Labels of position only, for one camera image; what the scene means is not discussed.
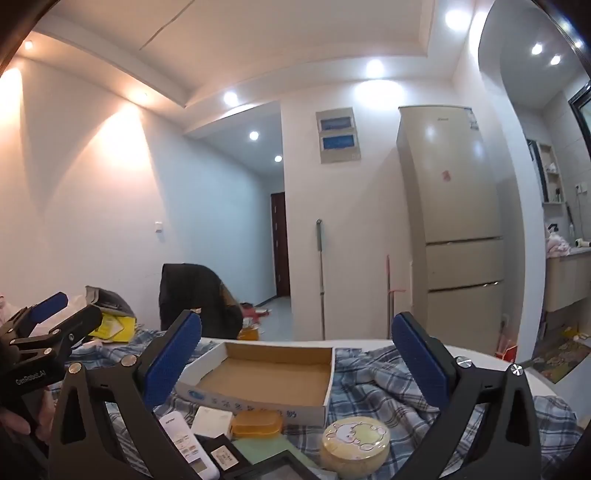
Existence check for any white AC remote control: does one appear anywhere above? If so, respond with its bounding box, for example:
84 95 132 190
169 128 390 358
159 411 221 480

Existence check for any white power adapter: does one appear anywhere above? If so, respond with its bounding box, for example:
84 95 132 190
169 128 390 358
191 406 233 440

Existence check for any small black box with label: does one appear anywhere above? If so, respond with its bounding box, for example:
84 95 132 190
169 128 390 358
195 434 252 479

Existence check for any round cream tin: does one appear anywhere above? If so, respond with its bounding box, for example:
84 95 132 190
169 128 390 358
320 416 391 479

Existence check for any black square frame case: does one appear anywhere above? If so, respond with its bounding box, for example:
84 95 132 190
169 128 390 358
224 451 338 480

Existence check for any person's left hand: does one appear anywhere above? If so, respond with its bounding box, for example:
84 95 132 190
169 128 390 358
0 388 55 444

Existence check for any yellow packaging bag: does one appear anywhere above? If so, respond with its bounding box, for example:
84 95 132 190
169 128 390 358
89 311 136 343

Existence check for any grey bag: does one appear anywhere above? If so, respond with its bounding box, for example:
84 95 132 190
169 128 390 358
85 285 135 318

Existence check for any floor mat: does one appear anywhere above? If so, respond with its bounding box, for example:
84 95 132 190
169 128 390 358
530 329 590 384

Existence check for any chair with black jacket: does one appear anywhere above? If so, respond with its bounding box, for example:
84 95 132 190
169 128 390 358
158 263 243 340

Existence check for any orange box on floor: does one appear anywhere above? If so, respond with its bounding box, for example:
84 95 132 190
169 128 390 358
238 324 259 341

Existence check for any red item on floor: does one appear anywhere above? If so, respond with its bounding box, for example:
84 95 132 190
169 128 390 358
239 302 270 324

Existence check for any green card sheet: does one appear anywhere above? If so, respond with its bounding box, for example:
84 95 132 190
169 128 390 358
232 435 300 464

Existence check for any blue plaid shirt cloth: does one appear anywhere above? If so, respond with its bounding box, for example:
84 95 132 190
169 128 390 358
69 329 583 479

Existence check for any white cardboard tray box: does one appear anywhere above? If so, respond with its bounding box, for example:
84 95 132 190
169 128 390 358
174 341 335 427

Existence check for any bathroom vanity cabinet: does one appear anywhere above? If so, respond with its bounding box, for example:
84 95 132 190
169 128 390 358
544 248 590 312

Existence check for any dark wooden door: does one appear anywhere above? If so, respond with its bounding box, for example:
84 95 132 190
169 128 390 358
270 192 290 297

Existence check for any beige refrigerator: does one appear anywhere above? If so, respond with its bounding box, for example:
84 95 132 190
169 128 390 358
397 105 504 354

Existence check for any bathroom wall shelf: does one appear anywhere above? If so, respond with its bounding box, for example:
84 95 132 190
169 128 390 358
536 142 564 204

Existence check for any wall electrical panel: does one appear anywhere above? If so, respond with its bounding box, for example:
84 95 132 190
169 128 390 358
315 107 361 164

